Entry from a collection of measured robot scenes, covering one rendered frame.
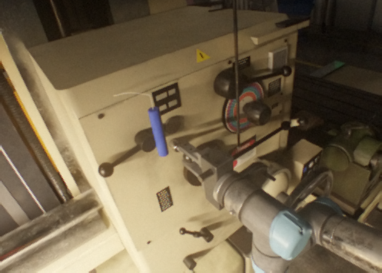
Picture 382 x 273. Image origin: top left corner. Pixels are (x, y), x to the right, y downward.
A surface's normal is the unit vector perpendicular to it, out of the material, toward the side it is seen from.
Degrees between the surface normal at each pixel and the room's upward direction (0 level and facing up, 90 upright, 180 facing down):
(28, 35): 90
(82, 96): 45
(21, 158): 90
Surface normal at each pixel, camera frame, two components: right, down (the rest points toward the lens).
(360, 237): -0.64, -0.69
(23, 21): 0.59, 0.39
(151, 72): 0.33, -0.31
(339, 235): -0.83, -0.39
